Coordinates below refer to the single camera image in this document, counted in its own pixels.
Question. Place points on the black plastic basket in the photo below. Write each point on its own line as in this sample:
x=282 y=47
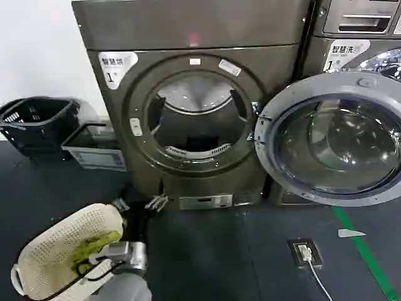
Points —
x=18 y=125

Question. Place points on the grey open box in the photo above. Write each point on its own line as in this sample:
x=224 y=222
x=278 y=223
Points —
x=94 y=156

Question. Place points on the grey dryer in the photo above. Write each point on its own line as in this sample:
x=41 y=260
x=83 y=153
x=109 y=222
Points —
x=188 y=25

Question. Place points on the cream perforated laundry basket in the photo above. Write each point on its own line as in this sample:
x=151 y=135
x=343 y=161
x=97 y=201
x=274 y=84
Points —
x=47 y=251

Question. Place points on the white paper scrap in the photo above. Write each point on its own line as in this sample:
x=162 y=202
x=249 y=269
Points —
x=347 y=232

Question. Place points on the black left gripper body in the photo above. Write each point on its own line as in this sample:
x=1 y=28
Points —
x=138 y=222

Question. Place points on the green cloth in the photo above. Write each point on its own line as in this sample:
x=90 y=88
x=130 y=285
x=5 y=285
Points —
x=94 y=247

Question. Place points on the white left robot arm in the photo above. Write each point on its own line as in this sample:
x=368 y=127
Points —
x=125 y=285

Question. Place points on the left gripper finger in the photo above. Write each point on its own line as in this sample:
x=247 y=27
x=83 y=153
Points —
x=120 y=205
x=156 y=202

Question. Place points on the grey washing machine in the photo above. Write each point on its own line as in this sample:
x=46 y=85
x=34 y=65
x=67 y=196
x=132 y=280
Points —
x=344 y=19

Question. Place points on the green floor tape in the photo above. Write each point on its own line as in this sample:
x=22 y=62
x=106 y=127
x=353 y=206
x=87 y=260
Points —
x=360 y=244

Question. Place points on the black floor socket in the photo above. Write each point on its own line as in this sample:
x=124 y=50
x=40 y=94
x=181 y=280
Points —
x=294 y=247

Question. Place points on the round glass dryer door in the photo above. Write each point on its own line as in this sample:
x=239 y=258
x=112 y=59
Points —
x=313 y=85

